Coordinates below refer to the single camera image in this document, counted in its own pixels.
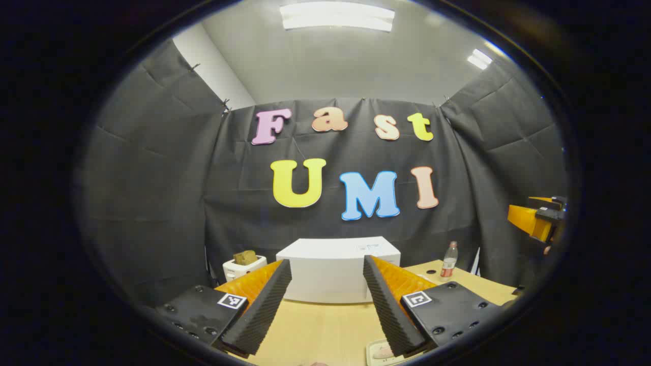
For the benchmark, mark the white toaster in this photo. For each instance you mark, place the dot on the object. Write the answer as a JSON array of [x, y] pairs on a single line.
[[239, 272]]

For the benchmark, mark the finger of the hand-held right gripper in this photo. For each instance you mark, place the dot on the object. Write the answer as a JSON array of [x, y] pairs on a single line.
[[521, 216]]

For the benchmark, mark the small ceiling light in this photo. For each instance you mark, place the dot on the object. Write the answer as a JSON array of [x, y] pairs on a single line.
[[479, 59]]

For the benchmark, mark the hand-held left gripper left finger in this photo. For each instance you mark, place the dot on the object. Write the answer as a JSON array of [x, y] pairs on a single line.
[[264, 310]]

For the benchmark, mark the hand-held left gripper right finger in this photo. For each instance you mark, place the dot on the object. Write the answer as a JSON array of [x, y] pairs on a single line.
[[389, 310]]

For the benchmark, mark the brown bread slice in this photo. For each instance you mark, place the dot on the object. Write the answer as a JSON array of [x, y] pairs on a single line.
[[245, 257]]

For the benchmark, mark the beige food tray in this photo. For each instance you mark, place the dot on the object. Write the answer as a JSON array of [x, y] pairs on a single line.
[[374, 360]]

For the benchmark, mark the white microwave oven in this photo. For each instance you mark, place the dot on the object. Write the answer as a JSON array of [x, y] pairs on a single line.
[[330, 274]]

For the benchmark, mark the clear bottle with red label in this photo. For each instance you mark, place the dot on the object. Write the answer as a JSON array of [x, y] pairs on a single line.
[[448, 264]]

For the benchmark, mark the long ceiling light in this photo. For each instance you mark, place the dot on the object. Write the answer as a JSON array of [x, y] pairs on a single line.
[[335, 16]]

